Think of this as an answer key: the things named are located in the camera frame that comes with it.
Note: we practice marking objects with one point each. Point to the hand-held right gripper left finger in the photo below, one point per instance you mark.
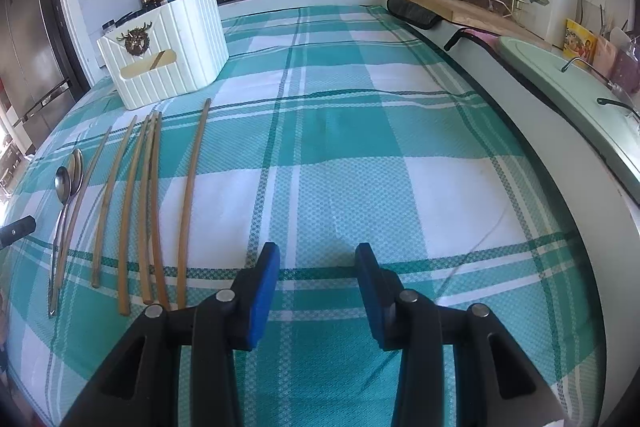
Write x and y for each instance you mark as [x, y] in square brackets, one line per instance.
[262, 302]

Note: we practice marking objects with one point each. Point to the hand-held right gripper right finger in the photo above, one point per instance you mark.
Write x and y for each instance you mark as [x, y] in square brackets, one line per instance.
[370, 302]

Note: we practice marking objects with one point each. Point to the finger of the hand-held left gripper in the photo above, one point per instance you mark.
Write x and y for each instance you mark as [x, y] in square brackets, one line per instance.
[17, 229]

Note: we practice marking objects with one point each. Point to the metal spoon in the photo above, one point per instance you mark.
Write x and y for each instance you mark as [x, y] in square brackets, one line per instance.
[62, 183]
[76, 164]

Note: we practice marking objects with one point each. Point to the bamboo chopstick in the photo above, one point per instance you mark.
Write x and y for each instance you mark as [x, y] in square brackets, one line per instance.
[80, 207]
[109, 197]
[145, 287]
[123, 292]
[182, 277]
[159, 277]

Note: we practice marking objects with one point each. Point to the white ribbed storage box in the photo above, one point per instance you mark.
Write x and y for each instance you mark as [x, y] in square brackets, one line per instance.
[190, 37]

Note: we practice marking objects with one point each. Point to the green plaid tablecloth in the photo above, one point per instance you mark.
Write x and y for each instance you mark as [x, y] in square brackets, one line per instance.
[350, 132]

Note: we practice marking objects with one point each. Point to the steel refrigerator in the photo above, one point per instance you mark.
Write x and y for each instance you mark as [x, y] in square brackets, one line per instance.
[30, 57]

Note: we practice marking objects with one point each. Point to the black cap spice jar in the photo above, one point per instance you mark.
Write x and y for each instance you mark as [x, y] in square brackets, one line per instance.
[107, 26]

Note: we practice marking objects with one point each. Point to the pale green sink cover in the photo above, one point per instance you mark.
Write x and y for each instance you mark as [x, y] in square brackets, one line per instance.
[560, 92]

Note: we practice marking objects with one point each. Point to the pink mat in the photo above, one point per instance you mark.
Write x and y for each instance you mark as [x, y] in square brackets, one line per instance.
[482, 38]

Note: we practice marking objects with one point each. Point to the wooden cutting board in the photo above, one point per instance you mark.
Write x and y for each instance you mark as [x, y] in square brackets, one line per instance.
[465, 9]

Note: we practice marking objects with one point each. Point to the yellow printed packet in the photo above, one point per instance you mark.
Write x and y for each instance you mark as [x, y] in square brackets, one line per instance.
[580, 42]

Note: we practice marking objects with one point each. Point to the white knife block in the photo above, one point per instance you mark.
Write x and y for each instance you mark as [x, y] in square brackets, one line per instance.
[555, 2]

